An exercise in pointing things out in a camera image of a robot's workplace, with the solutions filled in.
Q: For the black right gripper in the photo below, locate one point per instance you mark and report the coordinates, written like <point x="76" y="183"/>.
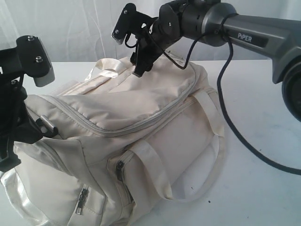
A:
<point x="164" y="32"/>

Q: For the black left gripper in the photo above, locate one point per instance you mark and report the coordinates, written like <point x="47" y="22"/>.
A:
<point x="16" y="124"/>

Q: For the cream white duffel bag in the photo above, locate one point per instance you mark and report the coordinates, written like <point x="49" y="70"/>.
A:
<point x="124" y="143"/>

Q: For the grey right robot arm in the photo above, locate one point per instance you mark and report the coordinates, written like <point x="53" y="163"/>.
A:
<point x="214" y="23"/>

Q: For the white backdrop curtain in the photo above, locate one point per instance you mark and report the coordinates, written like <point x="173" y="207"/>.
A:
<point x="80" y="30"/>

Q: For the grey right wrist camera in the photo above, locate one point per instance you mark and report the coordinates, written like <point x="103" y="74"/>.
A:
<point x="131" y="22"/>

